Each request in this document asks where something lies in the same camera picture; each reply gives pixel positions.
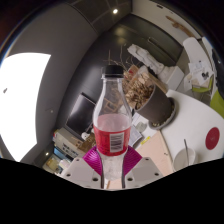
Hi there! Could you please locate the clear plastic bottle red label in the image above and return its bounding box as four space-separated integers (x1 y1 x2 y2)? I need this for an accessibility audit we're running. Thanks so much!
92 64 133 183

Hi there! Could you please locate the white plastic chair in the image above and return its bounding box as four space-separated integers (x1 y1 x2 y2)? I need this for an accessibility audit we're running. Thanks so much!
182 36 214 94

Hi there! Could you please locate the pile of printed papers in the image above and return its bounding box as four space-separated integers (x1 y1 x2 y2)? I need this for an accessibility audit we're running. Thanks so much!
128 113 158 148

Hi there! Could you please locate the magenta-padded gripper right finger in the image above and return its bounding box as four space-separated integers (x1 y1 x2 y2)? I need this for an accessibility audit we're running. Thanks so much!
121 145 164 190

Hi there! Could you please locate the small yellow strip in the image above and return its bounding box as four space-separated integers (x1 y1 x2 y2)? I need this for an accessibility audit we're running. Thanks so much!
139 135 152 146

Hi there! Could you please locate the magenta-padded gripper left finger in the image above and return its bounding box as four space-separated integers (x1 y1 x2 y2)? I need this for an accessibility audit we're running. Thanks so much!
61 145 104 190

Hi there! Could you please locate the white ceramic mug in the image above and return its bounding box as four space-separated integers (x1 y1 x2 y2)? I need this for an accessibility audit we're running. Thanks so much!
173 147 197 173

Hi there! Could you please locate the dried plant in grey pot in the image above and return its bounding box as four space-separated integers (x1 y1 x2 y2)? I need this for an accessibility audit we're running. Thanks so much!
106 49 173 126

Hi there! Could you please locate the wooden figure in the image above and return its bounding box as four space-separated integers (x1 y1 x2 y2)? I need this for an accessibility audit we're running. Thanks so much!
165 14 196 38

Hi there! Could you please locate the metal spoon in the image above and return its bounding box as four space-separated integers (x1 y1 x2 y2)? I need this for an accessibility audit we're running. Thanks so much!
183 138 190 166

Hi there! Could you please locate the grey plant saucer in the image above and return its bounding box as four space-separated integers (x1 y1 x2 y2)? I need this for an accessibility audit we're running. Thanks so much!
148 97 177 131

